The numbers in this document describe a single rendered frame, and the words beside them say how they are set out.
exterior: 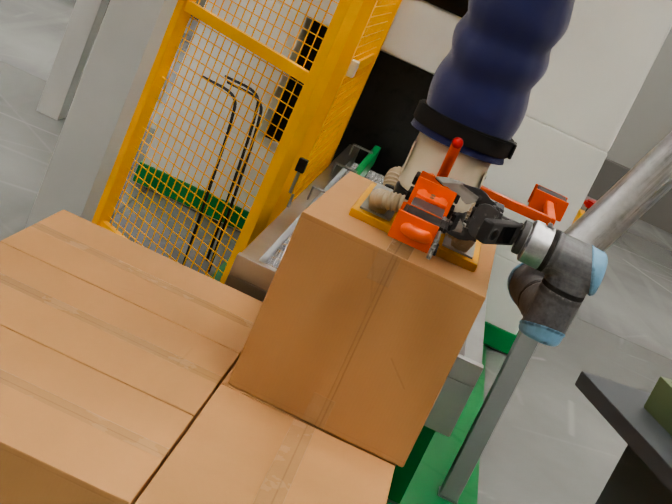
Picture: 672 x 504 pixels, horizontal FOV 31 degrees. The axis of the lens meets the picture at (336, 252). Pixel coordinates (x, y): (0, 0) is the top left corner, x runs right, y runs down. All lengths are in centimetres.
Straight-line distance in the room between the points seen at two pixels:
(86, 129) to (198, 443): 186
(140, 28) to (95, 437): 195
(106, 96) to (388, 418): 177
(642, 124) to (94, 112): 877
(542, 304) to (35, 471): 103
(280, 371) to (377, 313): 24
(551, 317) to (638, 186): 33
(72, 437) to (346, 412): 64
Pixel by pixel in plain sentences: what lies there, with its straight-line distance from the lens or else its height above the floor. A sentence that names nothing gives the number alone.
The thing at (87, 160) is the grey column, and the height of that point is 48.
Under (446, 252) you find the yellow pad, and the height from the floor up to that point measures 96.
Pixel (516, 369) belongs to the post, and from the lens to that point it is 369.
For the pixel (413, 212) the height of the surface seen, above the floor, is 110.
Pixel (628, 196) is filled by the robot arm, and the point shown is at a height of 122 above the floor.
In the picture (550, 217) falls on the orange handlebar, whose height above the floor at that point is 109.
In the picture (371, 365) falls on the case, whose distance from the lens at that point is 242.
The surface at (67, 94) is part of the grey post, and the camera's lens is 620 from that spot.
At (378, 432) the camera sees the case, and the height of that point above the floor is 59.
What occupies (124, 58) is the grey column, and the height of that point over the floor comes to 83.
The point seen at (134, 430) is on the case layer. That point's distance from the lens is 217.
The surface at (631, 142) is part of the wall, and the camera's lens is 1211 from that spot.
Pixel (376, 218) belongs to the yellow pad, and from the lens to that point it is 250.
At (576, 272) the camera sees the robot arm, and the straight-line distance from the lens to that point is 237.
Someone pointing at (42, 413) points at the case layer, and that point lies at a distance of 211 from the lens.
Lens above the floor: 150
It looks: 15 degrees down
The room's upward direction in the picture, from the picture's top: 24 degrees clockwise
